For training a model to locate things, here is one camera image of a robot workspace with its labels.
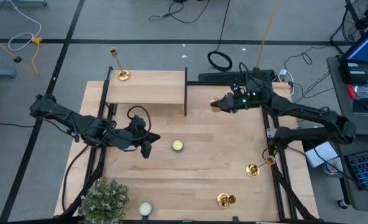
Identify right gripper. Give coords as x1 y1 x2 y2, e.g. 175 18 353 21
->
218 93 262 113

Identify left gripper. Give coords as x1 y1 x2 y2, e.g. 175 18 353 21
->
118 129 162 159

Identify red patterned candle tin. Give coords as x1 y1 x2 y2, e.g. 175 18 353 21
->
171 139 185 152

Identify gold candlestick holder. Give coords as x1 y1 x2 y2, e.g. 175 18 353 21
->
245 154 277 179
108 46 132 82
216 192 237 208

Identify black power strip box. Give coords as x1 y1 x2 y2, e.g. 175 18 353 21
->
198 70 277 84

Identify wooden shelf with black legs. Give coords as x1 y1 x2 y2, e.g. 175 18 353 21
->
102 65 188 118

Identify green artificial plant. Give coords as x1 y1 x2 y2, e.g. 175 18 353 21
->
78 179 131 224

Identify white box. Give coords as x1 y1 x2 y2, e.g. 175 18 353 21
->
304 141 339 169

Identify grey desk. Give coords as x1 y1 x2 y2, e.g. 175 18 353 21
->
326 55 368 136

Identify black box device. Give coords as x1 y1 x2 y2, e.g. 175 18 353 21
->
339 61 368 85

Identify black cube device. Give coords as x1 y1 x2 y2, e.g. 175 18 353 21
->
353 98 368 114

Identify black fan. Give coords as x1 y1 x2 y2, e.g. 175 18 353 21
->
329 0 368 43

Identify grey rolling cart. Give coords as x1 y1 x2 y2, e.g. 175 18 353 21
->
338 133 368 214

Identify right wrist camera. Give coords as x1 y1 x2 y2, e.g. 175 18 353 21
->
232 83 249 99

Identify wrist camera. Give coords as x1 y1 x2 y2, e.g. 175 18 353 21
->
129 114 147 131
232 83 249 99

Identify black rig frame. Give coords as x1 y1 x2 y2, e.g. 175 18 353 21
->
61 80 318 224

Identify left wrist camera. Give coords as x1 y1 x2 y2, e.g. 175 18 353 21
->
129 114 147 131

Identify black coiled cable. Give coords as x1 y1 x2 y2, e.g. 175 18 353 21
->
206 0 234 72

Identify yellow hanging cable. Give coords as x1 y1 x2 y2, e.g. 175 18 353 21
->
256 0 281 70

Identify thin black cable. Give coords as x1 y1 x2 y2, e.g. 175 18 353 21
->
283 45 336 105

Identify black floor cable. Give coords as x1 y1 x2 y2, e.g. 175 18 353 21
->
0 120 35 128
148 0 213 24

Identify yellow floor cable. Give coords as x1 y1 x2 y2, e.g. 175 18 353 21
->
0 29 44 75

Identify white floor cable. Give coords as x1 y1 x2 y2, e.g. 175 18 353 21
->
7 0 42 52

